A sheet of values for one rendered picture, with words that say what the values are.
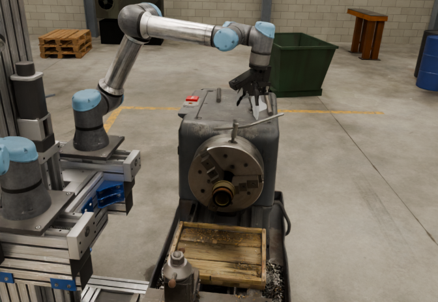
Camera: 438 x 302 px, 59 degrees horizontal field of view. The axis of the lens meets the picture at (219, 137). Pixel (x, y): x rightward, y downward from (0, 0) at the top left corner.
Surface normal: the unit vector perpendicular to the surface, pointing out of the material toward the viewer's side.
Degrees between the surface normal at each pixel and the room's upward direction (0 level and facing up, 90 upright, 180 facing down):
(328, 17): 90
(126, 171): 90
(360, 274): 0
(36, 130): 90
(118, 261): 0
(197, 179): 90
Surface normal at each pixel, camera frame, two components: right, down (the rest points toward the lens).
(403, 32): 0.02, 0.40
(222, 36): -0.30, 0.38
